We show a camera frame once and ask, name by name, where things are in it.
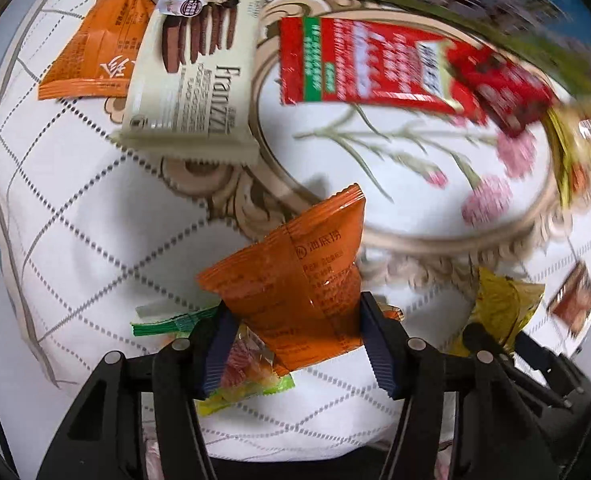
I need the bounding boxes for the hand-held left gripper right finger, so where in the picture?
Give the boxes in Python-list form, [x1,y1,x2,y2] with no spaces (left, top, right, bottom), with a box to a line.
[358,291,561,480]

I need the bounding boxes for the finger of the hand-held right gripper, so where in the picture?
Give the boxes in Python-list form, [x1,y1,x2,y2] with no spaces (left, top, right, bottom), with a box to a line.
[462,322,573,411]
[515,331,591,401]

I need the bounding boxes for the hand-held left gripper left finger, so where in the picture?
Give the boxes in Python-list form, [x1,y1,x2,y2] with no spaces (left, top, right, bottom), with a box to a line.
[35,302,241,480]

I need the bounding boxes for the yellow crinkled snack packet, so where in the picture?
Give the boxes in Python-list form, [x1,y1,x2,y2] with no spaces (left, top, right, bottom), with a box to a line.
[448,266,546,358]

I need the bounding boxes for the orange snack packet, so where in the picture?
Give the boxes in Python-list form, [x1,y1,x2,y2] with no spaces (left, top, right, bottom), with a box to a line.
[38,0,158,101]
[196,183,367,376]

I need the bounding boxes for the colourful candy packet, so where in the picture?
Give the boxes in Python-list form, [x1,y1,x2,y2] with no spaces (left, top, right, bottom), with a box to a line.
[198,322,296,417]

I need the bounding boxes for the green-edged snack packet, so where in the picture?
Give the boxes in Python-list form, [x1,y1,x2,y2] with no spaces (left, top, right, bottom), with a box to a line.
[131,305,223,338]

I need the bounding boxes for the small brown snack packet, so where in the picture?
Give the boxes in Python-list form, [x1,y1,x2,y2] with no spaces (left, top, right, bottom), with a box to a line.
[547,261,591,339]

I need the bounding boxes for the floral printed mat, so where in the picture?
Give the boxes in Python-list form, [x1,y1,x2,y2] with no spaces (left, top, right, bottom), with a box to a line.
[0,0,591,463]

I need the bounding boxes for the gold yellow snack packet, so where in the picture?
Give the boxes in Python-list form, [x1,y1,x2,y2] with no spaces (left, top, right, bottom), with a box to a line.
[545,97,591,208]

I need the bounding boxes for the dark red snack packet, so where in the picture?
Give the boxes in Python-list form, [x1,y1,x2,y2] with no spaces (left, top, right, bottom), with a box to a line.
[448,45,559,138]

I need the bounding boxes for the cream chocolate biscuit packet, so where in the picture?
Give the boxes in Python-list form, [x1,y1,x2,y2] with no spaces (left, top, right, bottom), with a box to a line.
[110,0,267,165]

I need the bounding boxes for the red and white snack packet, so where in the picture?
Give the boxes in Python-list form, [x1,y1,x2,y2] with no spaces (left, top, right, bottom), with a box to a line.
[278,16,489,126]

